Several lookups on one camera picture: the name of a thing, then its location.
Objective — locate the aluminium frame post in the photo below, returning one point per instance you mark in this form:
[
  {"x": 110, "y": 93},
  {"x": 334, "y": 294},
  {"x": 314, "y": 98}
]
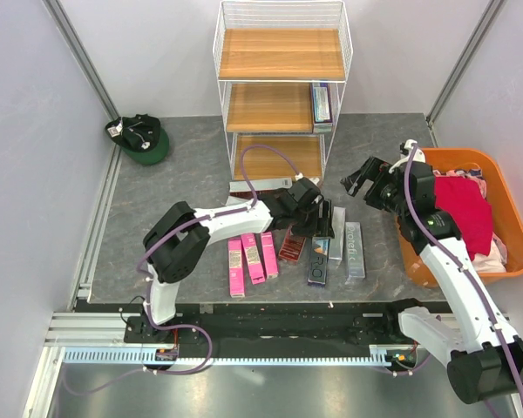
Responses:
[
  {"x": 485, "y": 22},
  {"x": 69, "y": 33}
]

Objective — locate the pink box right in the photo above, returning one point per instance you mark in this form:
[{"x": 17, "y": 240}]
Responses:
[{"x": 269, "y": 255}]

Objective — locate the right aluminium frame post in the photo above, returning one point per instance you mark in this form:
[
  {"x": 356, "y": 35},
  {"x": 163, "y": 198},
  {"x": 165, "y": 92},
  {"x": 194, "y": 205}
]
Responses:
[{"x": 485, "y": 22}]

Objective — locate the slim silver toothpaste box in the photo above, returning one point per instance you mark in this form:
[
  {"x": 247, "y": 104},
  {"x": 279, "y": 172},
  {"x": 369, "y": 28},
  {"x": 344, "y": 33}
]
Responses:
[{"x": 336, "y": 243}]

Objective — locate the silver red box front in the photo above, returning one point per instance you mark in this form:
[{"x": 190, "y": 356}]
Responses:
[{"x": 232, "y": 201}]

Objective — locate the aluminium floor rail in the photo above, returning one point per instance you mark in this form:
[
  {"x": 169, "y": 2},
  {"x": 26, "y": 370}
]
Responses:
[{"x": 70, "y": 328}]

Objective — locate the purple RiO toothpaste box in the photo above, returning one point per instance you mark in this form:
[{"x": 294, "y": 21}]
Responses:
[{"x": 318, "y": 262}]

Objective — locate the red cloth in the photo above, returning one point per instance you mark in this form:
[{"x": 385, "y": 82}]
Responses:
[{"x": 462, "y": 199}]

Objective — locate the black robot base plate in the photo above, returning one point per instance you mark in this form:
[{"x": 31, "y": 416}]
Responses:
[{"x": 350, "y": 322}]

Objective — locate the pink box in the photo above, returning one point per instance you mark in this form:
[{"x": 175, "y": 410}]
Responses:
[
  {"x": 269, "y": 255},
  {"x": 254, "y": 262},
  {"x": 235, "y": 269}
]

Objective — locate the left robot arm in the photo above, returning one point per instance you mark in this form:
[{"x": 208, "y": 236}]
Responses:
[{"x": 174, "y": 246}]

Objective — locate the white wire wooden shelf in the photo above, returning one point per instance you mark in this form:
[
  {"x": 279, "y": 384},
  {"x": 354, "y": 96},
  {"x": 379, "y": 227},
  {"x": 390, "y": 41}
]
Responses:
[{"x": 266, "y": 55}]

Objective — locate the silver red box rear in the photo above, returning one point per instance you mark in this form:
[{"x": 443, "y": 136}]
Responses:
[{"x": 260, "y": 185}]

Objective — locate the dark red toothpaste box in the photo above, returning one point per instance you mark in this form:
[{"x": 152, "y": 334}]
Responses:
[{"x": 291, "y": 248}]

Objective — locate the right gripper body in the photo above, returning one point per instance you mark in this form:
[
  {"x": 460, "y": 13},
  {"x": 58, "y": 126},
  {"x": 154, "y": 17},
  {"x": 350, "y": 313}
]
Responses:
[{"x": 383, "y": 193}]

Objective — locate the silver red box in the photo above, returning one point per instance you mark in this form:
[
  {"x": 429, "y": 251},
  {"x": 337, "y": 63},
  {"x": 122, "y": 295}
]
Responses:
[
  {"x": 260, "y": 185},
  {"x": 232, "y": 201}
]

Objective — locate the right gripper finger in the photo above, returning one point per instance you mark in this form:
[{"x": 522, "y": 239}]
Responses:
[
  {"x": 353, "y": 182},
  {"x": 369, "y": 170}
]

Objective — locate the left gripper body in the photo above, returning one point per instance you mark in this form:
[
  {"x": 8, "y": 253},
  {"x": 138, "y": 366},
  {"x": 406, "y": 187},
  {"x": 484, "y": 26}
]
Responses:
[{"x": 311, "y": 215}]

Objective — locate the orange plastic basin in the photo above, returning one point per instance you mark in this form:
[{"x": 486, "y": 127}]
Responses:
[{"x": 507, "y": 223}]

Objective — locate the white pink clothes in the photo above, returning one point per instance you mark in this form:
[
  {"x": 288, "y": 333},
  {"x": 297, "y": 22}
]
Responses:
[{"x": 495, "y": 261}]

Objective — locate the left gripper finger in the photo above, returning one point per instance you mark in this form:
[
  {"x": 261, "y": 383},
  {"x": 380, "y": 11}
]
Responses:
[
  {"x": 306, "y": 230},
  {"x": 327, "y": 217}
]

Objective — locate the black green cap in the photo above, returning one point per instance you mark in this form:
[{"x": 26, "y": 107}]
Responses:
[{"x": 141, "y": 138}]

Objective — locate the left aluminium frame post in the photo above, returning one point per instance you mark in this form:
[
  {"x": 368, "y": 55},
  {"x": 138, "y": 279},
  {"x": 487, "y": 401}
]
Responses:
[{"x": 69, "y": 33}]

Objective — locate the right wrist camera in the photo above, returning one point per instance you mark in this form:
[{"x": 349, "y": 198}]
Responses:
[{"x": 406, "y": 149}]

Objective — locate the pink box left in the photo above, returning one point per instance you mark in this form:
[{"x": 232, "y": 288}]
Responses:
[{"x": 235, "y": 269}]

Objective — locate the pink box middle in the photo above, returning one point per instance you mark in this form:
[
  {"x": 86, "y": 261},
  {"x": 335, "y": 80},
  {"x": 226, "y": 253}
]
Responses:
[{"x": 254, "y": 262}]

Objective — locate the slotted cable duct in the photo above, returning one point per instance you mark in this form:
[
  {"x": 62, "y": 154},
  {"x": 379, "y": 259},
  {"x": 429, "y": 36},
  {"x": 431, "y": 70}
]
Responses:
[{"x": 154, "y": 357}]

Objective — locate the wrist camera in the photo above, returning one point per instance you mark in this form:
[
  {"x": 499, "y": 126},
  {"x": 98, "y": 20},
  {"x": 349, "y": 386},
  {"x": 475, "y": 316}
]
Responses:
[
  {"x": 315, "y": 180},
  {"x": 406, "y": 149}
]

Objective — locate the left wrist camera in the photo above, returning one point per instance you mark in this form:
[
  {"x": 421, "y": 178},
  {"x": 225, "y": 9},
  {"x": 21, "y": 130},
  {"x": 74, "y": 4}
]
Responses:
[{"x": 315, "y": 180}]

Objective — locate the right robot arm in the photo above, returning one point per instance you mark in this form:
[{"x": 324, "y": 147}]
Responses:
[{"x": 484, "y": 358}]

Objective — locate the silver Protefix toothpaste box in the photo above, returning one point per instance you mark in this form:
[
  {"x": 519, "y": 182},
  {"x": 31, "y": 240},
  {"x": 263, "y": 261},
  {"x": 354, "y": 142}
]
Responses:
[{"x": 354, "y": 252}]

